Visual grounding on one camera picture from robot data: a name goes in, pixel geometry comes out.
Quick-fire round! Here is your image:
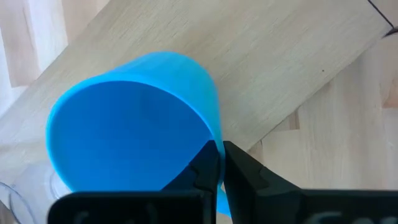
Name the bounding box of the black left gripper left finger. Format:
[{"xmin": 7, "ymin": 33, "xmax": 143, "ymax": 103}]
[{"xmin": 161, "ymin": 139, "xmax": 221, "ymax": 224}]

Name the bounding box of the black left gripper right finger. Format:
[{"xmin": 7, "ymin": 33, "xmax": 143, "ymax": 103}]
[{"xmin": 223, "ymin": 141, "xmax": 302, "ymax": 224}]

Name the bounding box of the blue plastic cup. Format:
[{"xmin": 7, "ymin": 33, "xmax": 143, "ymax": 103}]
[{"xmin": 45, "ymin": 50, "xmax": 233, "ymax": 218}]

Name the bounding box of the clear glass mug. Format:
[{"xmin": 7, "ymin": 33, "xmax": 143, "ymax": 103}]
[{"xmin": 0, "ymin": 169, "xmax": 73, "ymax": 224}]

